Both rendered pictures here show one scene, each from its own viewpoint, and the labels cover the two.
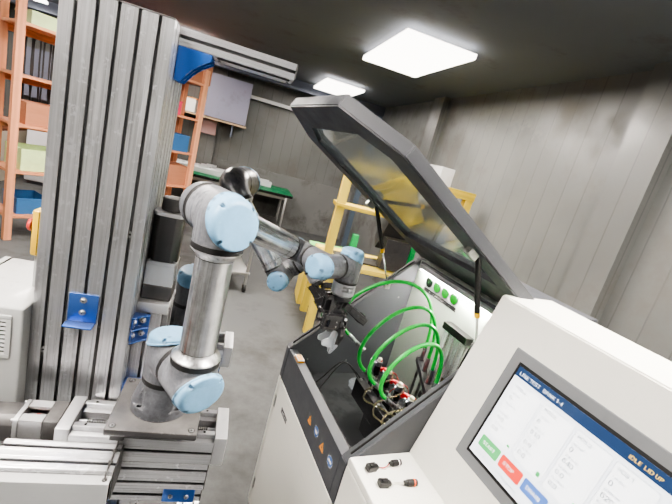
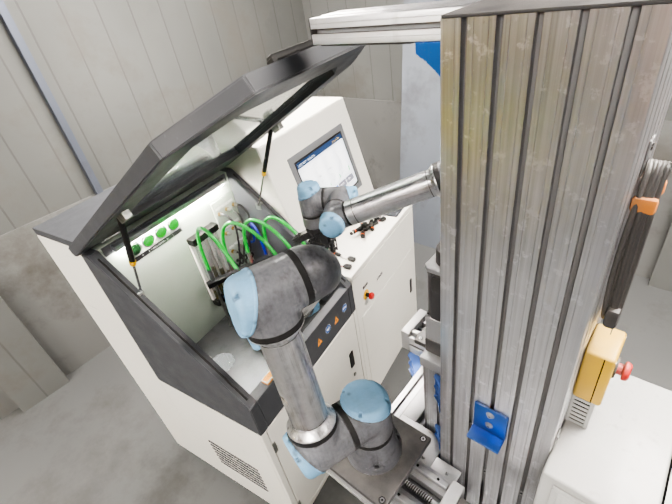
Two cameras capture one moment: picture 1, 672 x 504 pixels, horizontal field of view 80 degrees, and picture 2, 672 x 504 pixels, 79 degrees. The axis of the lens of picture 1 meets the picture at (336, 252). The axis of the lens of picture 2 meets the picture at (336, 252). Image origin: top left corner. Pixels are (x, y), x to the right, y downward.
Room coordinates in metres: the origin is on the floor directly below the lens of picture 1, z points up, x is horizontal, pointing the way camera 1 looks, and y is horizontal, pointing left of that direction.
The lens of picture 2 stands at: (1.72, 1.03, 2.10)
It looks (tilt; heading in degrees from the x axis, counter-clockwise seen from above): 35 degrees down; 243
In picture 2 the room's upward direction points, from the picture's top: 10 degrees counter-clockwise
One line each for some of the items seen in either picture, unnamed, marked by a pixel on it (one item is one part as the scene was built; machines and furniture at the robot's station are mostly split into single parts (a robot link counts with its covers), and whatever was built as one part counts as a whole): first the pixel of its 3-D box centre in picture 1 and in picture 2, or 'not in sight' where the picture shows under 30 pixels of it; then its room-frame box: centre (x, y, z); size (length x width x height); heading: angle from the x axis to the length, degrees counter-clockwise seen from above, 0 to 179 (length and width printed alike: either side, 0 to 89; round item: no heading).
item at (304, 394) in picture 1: (310, 409); (307, 349); (1.36, -0.07, 0.87); 0.62 x 0.04 x 0.16; 26
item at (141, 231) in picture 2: (458, 289); (174, 210); (1.57, -0.52, 1.43); 0.54 x 0.03 x 0.02; 26
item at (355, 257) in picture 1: (349, 265); (311, 199); (1.21, -0.05, 1.50); 0.09 x 0.08 x 0.11; 137
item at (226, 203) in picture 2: not in sight; (233, 228); (1.36, -0.62, 1.20); 0.13 x 0.03 x 0.31; 26
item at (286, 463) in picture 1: (281, 497); (327, 413); (1.35, -0.05, 0.44); 0.65 x 0.02 x 0.68; 26
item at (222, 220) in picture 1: (205, 303); not in sight; (0.87, 0.26, 1.41); 0.15 x 0.12 x 0.55; 47
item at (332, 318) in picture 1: (334, 311); (320, 240); (1.21, -0.05, 1.34); 0.09 x 0.08 x 0.12; 116
